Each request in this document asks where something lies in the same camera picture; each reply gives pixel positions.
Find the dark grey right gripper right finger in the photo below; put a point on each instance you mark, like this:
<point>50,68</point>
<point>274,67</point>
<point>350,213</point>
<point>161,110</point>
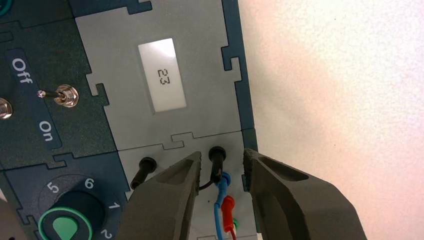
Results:
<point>298,212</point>

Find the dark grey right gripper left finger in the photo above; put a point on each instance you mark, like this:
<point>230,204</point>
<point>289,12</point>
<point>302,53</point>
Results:
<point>165,205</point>

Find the black banana plug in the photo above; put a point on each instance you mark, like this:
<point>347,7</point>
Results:
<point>217,162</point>
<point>143,170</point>

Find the green socket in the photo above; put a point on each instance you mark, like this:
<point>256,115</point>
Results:
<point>236,225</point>

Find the blue grey puzzle task board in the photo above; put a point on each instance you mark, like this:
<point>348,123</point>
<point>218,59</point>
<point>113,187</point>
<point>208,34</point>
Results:
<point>198,126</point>

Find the black green rotary knob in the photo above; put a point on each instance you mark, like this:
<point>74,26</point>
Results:
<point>66,225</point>

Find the backlit lcd number display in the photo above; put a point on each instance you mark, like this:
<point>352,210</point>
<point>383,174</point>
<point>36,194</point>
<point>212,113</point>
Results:
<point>162,74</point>

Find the teal round button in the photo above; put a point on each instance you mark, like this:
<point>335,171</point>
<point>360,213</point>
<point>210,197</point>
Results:
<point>4,6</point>

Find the silver metal toggle switch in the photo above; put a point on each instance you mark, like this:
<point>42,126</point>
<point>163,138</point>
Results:
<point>4,108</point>
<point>67,96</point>

